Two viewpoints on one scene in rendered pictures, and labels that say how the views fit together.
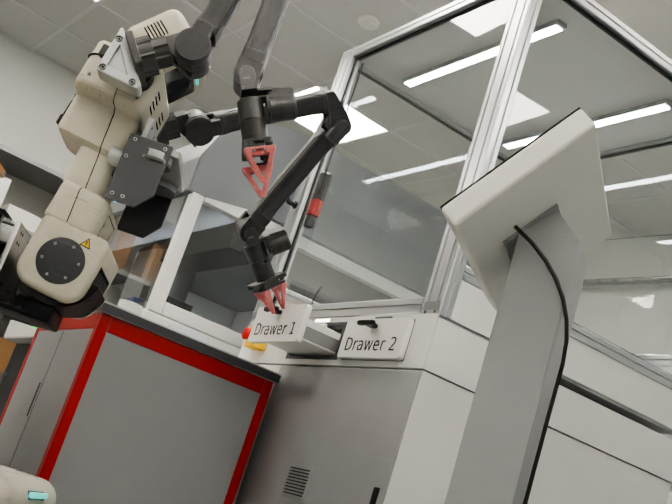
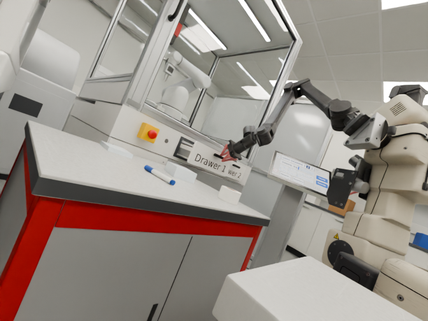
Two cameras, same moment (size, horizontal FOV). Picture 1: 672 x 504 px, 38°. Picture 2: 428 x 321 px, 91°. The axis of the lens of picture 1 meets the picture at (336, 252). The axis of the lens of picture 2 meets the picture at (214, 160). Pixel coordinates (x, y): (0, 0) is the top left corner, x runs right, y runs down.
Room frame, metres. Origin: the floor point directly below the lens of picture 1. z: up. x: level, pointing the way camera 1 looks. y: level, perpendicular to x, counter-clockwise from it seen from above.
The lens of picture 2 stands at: (3.08, 1.15, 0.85)
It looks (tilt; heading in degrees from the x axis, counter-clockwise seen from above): 1 degrees up; 254
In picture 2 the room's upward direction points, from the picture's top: 22 degrees clockwise
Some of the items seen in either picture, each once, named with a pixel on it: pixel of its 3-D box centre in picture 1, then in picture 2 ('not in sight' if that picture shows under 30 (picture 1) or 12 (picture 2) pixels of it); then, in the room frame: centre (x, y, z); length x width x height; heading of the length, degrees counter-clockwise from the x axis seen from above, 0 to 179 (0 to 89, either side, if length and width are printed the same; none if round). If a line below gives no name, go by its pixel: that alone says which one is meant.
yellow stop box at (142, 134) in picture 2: (256, 337); (148, 132); (3.12, 0.16, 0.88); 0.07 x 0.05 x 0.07; 29
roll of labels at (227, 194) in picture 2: (129, 310); (229, 195); (2.79, 0.51, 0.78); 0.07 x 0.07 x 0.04
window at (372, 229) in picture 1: (387, 159); (237, 64); (2.82, -0.06, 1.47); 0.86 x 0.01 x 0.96; 29
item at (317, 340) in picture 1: (336, 353); (188, 153); (2.88, -0.09, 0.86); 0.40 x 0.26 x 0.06; 119
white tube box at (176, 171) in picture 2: (186, 337); (179, 171); (2.95, 0.35, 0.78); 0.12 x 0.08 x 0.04; 103
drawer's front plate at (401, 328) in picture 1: (374, 339); (230, 169); (2.56, -0.17, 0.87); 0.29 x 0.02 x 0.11; 29
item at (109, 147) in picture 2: not in sight; (116, 149); (3.20, 0.30, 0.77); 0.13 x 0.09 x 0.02; 115
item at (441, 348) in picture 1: (445, 395); (162, 141); (3.03, -0.46, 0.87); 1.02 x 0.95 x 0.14; 29
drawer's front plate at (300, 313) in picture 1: (278, 324); (211, 160); (2.78, 0.09, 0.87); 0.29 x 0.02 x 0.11; 29
